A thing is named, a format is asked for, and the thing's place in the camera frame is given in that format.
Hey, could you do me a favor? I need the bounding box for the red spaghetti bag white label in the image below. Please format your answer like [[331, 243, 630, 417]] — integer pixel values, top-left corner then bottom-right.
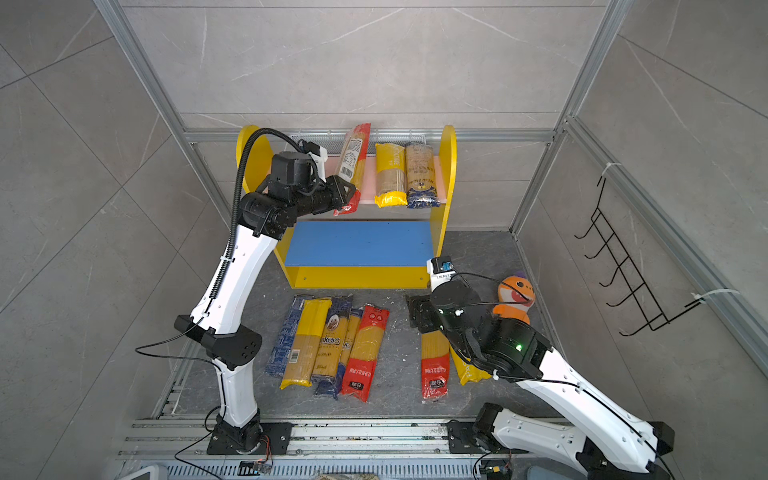
[[333, 123, 371, 216]]

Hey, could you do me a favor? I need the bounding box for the blue bottom spaghetti bag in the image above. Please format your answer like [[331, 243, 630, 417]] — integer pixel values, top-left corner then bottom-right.
[[405, 143, 440, 209]]

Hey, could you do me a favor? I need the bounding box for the blue label spaghetti bag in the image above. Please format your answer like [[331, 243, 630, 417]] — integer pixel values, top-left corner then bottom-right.
[[311, 295, 353, 399]]

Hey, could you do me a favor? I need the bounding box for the dark blue spaghetti box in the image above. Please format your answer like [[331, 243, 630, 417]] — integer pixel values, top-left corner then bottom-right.
[[265, 295, 308, 378]]

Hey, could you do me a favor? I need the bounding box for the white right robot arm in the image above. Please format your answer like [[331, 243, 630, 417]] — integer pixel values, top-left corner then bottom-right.
[[406, 278, 675, 479]]

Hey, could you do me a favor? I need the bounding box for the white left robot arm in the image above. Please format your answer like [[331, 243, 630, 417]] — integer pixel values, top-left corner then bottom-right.
[[174, 126, 356, 454]]

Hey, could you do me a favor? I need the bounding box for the yellow shelf with coloured boards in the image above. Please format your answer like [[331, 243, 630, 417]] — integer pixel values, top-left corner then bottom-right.
[[269, 126, 457, 289]]

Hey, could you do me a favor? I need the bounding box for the red yellow spaghetti bag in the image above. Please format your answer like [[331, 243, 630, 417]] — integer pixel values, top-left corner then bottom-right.
[[421, 330, 450, 400]]

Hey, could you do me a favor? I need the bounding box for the orange shark plush toy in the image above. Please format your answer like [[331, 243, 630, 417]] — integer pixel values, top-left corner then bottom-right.
[[493, 276, 536, 325]]

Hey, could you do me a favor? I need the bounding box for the yellow clear spaghetti bag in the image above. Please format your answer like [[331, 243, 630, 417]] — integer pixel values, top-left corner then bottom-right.
[[450, 348, 492, 385]]

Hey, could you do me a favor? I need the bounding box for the blue gold spaghetti bag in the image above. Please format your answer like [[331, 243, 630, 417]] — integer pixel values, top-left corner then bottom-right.
[[339, 308, 363, 367]]

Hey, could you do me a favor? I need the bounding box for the yellow top spaghetti bag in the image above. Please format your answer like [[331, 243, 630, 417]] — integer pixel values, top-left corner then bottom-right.
[[280, 298, 332, 390]]

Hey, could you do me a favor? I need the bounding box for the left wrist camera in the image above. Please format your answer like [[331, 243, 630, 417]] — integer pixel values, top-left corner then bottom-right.
[[298, 139, 328, 181]]

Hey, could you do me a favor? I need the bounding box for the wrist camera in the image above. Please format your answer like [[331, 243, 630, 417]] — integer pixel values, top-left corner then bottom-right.
[[426, 255, 456, 291], [298, 139, 328, 181]]

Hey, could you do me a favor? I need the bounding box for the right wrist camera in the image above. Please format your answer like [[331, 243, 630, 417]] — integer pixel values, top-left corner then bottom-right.
[[426, 255, 456, 291]]

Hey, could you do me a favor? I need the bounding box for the white wire mesh basket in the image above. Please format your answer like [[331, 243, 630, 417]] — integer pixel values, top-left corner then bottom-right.
[[291, 131, 427, 156]]

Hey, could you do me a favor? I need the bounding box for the black wire hook rack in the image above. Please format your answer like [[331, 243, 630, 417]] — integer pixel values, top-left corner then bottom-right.
[[574, 177, 705, 337]]

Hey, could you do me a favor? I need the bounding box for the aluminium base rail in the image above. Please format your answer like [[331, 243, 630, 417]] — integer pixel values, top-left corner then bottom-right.
[[113, 383, 619, 480]]

